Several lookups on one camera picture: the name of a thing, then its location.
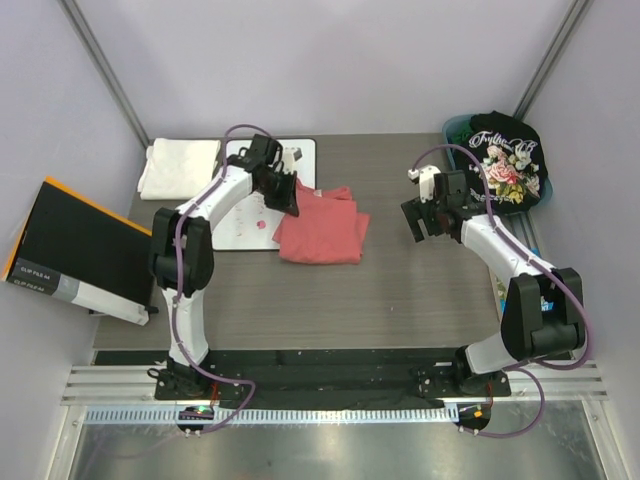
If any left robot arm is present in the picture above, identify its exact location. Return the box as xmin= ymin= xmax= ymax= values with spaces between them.
xmin=149 ymin=134 xmax=302 ymax=399

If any slotted cable duct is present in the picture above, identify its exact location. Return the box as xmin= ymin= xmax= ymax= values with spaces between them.
xmin=84 ymin=404 xmax=459 ymax=427

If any aluminium frame rail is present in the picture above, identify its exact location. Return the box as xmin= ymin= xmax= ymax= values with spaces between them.
xmin=62 ymin=361 xmax=608 ymax=405

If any blue picture book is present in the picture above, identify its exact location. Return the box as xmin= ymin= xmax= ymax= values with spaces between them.
xmin=490 ymin=271 xmax=554 ymax=319

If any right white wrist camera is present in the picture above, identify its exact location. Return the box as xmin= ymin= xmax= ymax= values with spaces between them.
xmin=407 ymin=165 xmax=441 ymax=203

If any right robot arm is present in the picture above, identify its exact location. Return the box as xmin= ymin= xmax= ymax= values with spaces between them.
xmin=401 ymin=165 xmax=587 ymax=395

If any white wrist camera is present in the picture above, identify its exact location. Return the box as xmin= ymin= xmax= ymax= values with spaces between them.
xmin=407 ymin=165 xmax=441 ymax=203
xmin=281 ymin=147 xmax=303 ymax=175

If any black floral t shirt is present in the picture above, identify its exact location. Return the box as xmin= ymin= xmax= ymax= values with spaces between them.
xmin=467 ymin=110 xmax=550 ymax=216

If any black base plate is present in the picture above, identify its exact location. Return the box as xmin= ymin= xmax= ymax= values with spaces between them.
xmin=147 ymin=348 xmax=511 ymax=411

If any black orange clip file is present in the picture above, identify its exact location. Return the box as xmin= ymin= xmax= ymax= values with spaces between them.
xmin=1 ymin=177 xmax=158 ymax=326

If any white dry-erase board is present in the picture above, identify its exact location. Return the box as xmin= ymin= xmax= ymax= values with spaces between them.
xmin=212 ymin=138 xmax=317 ymax=251

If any teal plastic basket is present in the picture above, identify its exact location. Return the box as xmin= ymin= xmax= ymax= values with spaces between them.
xmin=441 ymin=114 xmax=557 ymax=216

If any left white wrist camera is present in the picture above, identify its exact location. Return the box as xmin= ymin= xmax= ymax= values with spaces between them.
xmin=281 ymin=147 xmax=303 ymax=175

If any folded white t shirt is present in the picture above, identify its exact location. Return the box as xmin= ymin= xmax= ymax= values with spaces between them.
xmin=137 ymin=138 xmax=221 ymax=201

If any pink t shirt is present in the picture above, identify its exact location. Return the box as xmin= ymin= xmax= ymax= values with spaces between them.
xmin=272 ymin=182 xmax=370 ymax=265

